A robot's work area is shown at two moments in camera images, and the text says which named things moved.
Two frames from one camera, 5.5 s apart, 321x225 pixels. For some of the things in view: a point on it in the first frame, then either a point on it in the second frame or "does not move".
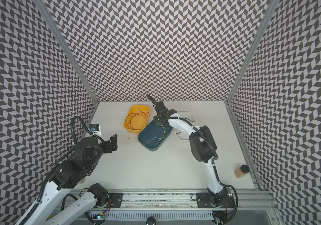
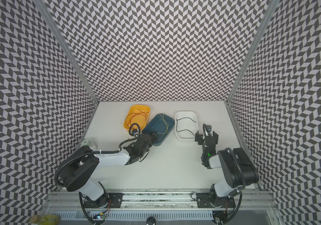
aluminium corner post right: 272,5 does not move
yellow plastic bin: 137,118 does not move
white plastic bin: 190,117 does not move
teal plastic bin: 152,136 does not move
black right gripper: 160,107 to 207,137
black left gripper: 109,148 to 153,139
